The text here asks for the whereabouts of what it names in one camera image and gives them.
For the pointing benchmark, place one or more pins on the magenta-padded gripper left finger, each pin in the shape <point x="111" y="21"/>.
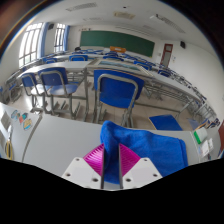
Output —
<point x="93" y="160"/>

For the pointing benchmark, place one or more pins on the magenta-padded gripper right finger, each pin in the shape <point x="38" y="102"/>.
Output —
<point x="130" y="160"/>

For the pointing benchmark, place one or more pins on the blue towel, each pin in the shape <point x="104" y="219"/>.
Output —
<point x="156" y="146"/>

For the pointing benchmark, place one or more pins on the blue chair seat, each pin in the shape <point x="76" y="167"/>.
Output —
<point x="165" y="122"/>

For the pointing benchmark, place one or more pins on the yellow and blue sticker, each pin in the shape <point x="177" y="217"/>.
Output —
<point x="27" y="124"/>

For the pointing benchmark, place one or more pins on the green and white box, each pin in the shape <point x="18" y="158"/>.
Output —
<point x="201" y="135"/>

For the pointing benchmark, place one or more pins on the orange sticker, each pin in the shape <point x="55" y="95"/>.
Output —
<point x="23" y="117"/>

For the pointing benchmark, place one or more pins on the round blue sticker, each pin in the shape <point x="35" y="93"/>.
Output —
<point x="15" y="115"/>

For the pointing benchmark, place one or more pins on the grey card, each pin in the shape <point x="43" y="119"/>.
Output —
<point x="5" y="120"/>

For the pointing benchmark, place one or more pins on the long grey desk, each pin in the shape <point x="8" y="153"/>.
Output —
<point x="66" y="65"/>

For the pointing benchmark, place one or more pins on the group of blue chairs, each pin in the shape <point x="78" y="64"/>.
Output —
<point x="78" y="57"/>

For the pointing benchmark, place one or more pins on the brown door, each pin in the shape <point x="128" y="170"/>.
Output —
<point x="166" y="55"/>

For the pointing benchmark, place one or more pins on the orange box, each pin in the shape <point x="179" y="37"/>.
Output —
<point x="118" y="49"/>

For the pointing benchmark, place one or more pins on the green blackboard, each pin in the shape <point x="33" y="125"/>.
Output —
<point x="116" y="41"/>

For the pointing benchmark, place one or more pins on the narrow window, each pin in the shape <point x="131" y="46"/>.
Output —
<point x="59" y="38"/>

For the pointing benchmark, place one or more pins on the blue curtain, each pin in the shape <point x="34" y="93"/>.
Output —
<point x="44" y="40"/>

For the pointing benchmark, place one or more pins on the large window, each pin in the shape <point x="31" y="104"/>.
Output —
<point x="30" y="43"/>

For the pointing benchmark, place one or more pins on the ceiling air conditioner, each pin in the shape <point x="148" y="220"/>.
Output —
<point x="124" y="15"/>

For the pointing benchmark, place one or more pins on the group of ceiling lights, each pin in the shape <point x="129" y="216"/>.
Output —
<point x="81" y="6"/>

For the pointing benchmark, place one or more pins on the blue chair with grey frame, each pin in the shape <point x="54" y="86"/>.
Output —
<point x="116" y="90"/>
<point x="53" y="78"/>
<point x="29" y="80"/>

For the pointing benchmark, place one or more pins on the black wall speaker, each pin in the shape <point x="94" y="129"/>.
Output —
<point x="50" y="26"/>
<point x="182" y="44"/>

